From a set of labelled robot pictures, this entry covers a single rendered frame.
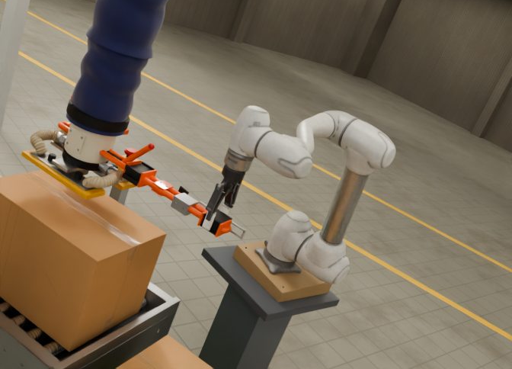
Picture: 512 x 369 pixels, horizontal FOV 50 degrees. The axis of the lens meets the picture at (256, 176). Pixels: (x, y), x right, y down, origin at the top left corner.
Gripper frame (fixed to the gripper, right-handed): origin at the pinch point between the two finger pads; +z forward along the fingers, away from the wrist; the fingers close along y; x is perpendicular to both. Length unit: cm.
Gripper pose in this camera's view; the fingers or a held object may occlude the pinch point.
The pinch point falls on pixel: (215, 219)
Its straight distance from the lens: 190.5
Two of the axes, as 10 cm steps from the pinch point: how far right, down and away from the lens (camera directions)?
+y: -4.6, 1.4, -8.8
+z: -3.6, 8.8, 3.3
